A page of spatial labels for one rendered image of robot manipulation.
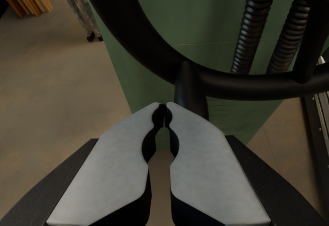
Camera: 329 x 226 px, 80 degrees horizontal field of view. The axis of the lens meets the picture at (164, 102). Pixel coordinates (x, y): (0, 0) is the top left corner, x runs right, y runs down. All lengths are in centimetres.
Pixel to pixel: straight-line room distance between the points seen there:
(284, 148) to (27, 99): 129
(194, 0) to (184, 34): 7
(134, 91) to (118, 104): 54
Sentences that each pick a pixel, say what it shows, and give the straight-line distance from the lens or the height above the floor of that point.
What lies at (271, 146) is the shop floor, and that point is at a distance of 100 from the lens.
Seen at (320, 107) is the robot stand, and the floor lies 16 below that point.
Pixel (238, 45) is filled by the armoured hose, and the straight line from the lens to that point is 26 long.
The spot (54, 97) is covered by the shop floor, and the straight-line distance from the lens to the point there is 122.
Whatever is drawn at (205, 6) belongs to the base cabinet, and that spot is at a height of 66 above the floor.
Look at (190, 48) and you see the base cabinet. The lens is 40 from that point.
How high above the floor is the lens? 85
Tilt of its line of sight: 57 degrees down
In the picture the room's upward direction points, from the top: 5 degrees counter-clockwise
